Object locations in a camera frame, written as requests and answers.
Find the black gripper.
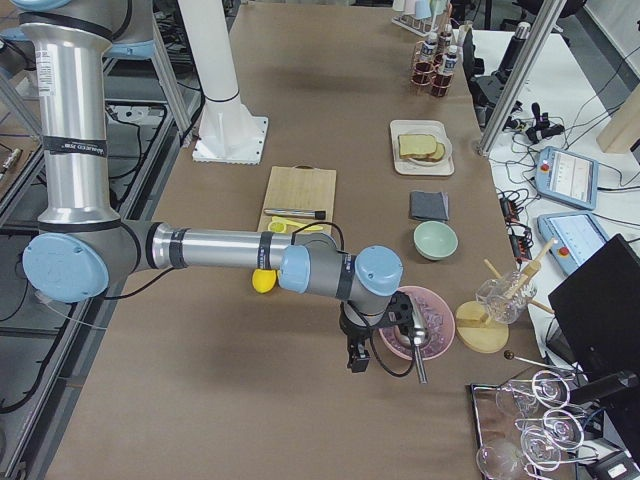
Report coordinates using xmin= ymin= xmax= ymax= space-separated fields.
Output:
xmin=339 ymin=291 xmax=413 ymax=373

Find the bread slice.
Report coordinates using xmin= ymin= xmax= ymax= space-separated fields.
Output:
xmin=398 ymin=134 xmax=437 ymax=158
xmin=410 ymin=142 xmax=446 ymax=163

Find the white round plate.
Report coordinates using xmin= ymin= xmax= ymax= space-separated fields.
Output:
xmin=398 ymin=133 xmax=451 ymax=165

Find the wine glass rack tray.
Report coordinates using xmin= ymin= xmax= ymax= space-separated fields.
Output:
xmin=469 ymin=368 xmax=617 ymax=479

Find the cream rabbit tray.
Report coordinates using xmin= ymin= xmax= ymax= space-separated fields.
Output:
xmin=390 ymin=120 xmax=455 ymax=177

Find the steel ice scoop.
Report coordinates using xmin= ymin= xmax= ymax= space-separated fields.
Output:
xmin=399 ymin=296 xmax=428 ymax=385

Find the pink bowl with ice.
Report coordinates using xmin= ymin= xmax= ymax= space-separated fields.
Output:
xmin=379 ymin=286 xmax=455 ymax=360

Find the yellow lemon left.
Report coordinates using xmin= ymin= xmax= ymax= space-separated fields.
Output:
xmin=251 ymin=269 xmax=277 ymax=294

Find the mint green bowl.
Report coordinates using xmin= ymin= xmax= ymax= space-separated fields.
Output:
xmin=413 ymin=221 xmax=459 ymax=261

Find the half lemon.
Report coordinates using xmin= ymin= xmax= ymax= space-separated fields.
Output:
xmin=268 ymin=221 xmax=288 ymax=233

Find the steel muddler black tip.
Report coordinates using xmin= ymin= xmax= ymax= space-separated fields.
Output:
xmin=263 ymin=208 xmax=327 ymax=220

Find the glass mug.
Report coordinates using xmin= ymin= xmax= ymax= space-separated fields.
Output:
xmin=476 ymin=271 xmax=537 ymax=325

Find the yellow plastic knife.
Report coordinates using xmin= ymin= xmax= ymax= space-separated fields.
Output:
xmin=270 ymin=216 xmax=325 ymax=232

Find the grey folded cloth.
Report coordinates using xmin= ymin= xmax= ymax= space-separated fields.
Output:
xmin=409 ymin=191 xmax=449 ymax=221

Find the wooden cutting board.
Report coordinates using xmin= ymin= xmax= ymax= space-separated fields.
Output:
xmin=257 ymin=166 xmax=337 ymax=231

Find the bread slice under egg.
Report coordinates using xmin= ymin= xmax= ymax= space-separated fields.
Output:
xmin=410 ymin=142 xmax=446 ymax=163

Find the black laptop monitor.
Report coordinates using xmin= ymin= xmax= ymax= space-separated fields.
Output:
xmin=549 ymin=234 xmax=639 ymax=380

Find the blue teach pendant near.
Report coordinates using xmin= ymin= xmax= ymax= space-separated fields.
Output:
xmin=537 ymin=212 xmax=609 ymax=275

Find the blue teach pendant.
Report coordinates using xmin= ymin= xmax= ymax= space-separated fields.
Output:
xmin=534 ymin=147 xmax=599 ymax=210
xmin=537 ymin=212 xmax=609 ymax=275

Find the blue teach pendant far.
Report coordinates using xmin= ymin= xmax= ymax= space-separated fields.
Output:
xmin=534 ymin=147 xmax=599 ymax=210

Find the tea bottle three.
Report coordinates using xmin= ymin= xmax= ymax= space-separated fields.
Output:
xmin=430 ymin=45 xmax=458 ymax=98

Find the tea bottle one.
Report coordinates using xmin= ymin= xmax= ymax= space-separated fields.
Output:
xmin=412 ymin=31 xmax=438 ymax=87

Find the tea bottle two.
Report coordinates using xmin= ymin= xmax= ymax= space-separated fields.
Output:
xmin=435 ymin=23 xmax=453 ymax=64

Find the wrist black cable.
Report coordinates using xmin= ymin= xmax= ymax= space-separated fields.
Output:
xmin=289 ymin=221 xmax=419 ymax=379

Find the aluminium frame post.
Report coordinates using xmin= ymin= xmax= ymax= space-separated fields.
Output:
xmin=477 ymin=0 xmax=566 ymax=158

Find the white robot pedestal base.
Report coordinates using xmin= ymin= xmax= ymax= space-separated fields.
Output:
xmin=179 ymin=0 xmax=268 ymax=165

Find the copper wire bottle rack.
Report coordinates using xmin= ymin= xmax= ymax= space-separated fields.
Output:
xmin=410 ymin=20 xmax=458 ymax=98

